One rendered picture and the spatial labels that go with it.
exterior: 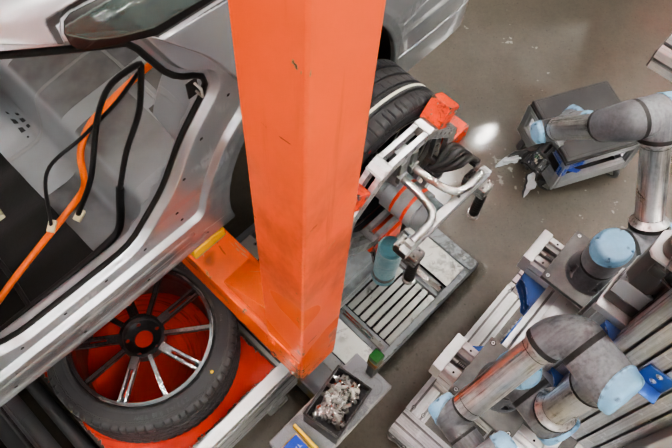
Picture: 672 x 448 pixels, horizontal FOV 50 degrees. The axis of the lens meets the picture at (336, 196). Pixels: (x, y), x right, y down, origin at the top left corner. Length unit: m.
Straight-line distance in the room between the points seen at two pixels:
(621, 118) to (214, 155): 1.14
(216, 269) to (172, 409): 0.48
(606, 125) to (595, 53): 2.04
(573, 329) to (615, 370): 0.12
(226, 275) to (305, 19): 1.65
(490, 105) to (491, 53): 0.34
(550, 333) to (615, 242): 0.67
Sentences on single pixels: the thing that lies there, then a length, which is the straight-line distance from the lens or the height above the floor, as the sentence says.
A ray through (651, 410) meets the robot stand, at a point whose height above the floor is 1.08.
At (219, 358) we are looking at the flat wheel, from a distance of 2.57.
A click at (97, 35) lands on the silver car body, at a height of 1.79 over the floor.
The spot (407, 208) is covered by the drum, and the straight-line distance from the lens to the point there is 2.35.
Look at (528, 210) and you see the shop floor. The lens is 3.50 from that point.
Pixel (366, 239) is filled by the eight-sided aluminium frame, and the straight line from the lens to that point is 2.56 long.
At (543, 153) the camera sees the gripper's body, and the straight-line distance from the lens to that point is 2.55.
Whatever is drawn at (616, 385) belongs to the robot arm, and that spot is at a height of 1.46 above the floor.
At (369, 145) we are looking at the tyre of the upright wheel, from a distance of 2.15.
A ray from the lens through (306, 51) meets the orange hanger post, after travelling 0.96.
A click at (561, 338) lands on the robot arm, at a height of 1.44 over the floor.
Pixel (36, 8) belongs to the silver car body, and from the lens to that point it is 1.56.
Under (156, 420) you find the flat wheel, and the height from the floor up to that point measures 0.50.
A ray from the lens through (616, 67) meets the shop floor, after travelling 4.15.
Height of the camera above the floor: 2.96
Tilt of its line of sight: 61 degrees down
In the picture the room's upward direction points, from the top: 5 degrees clockwise
